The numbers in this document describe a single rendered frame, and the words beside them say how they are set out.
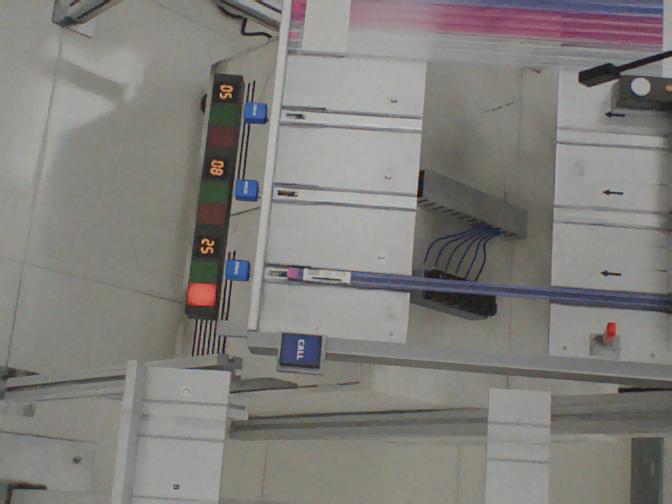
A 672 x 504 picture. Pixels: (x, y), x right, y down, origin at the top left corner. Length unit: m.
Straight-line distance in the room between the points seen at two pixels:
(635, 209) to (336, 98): 0.42
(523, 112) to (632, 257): 0.66
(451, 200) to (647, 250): 0.43
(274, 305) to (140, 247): 0.80
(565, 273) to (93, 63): 1.13
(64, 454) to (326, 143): 0.86
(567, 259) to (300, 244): 0.35
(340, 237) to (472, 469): 1.43
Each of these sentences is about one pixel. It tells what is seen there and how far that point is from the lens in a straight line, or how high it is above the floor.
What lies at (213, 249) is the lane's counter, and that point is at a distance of 1.45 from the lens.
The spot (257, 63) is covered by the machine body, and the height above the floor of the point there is 0.23.
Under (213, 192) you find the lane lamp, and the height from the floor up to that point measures 0.66.
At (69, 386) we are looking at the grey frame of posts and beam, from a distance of 1.80.
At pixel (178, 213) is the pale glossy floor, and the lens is 2.25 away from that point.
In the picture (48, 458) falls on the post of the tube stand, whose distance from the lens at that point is 2.05.
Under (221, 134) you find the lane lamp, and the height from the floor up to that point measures 0.66.
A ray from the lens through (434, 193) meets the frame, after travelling 1.76.
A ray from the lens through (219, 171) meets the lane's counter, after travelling 1.48.
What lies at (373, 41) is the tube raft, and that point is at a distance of 1.52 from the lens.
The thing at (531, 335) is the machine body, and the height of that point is 0.62.
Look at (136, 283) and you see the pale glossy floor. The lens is 2.17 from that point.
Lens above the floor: 1.83
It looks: 47 degrees down
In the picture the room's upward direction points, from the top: 79 degrees clockwise
